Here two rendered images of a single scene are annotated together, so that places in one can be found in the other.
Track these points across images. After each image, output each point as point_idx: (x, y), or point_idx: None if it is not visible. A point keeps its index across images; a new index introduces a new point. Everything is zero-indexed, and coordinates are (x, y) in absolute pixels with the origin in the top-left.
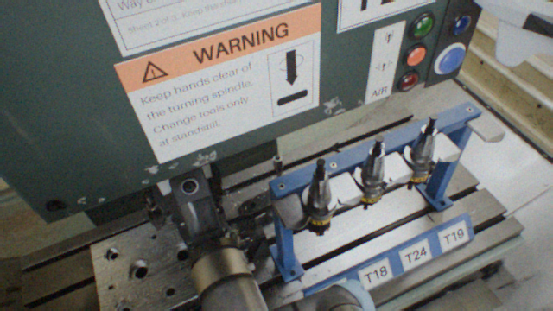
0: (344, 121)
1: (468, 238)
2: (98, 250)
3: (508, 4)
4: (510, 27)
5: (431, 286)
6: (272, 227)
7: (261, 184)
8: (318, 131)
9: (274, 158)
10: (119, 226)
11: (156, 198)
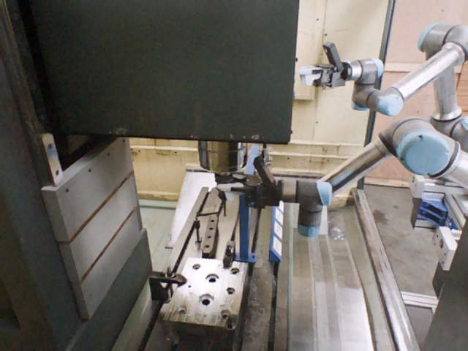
0: (157, 231)
1: (283, 203)
2: (171, 315)
3: (306, 70)
4: (307, 75)
5: (291, 227)
6: (220, 254)
7: (189, 248)
8: (150, 243)
9: (195, 219)
10: (145, 322)
11: (243, 188)
